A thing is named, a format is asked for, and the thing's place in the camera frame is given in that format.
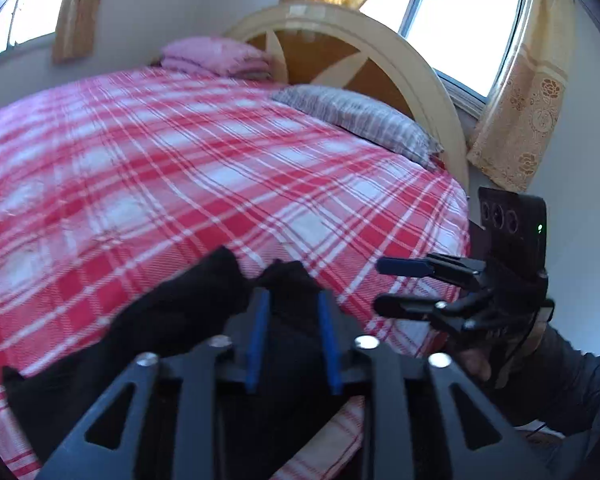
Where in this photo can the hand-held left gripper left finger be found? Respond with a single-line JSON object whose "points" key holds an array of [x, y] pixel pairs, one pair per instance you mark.
{"points": [[257, 340]]}

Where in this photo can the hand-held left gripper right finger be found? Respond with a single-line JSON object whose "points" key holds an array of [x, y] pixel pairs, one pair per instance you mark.
{"points": [[330, 345]]}

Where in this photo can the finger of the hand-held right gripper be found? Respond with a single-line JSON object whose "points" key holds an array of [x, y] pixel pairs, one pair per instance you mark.
{"points": [[410, 266], [410, 306]]}

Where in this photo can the black pants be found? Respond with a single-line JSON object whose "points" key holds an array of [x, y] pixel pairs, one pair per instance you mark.
{"points": [[170, 320]]}

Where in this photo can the person's right hand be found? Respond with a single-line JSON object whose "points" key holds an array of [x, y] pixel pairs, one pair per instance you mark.
{"points": [[475, 362]]}

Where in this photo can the beige floral curtain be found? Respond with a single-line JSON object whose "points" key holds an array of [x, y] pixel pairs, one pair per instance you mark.
{"points": [[530, 110]]}

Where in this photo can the striped pillow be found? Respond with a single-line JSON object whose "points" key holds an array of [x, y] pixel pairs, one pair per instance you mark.
{"points": [[360, 115]]}

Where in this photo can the red plaid bed sheet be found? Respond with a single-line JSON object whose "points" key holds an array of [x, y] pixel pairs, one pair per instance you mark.
{"points": [[180, 160]]}

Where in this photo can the window behind headboard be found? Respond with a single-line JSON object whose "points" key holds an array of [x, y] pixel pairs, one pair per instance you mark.
{"points": [[460, 20]]}

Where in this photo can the cream wooden headboard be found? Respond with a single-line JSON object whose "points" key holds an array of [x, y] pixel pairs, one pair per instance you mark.
{"points": [[380, 35]]}

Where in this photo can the pink folded blanket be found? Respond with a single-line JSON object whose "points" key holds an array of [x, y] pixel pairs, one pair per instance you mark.
{"points": [[210, 55]]}

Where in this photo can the beige patterned curtain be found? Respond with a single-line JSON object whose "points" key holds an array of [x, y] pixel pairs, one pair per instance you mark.
{"points": [[80, 10]]}

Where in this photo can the side wall window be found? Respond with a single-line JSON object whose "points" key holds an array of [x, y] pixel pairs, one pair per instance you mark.
{"points": [[15, 25]]}

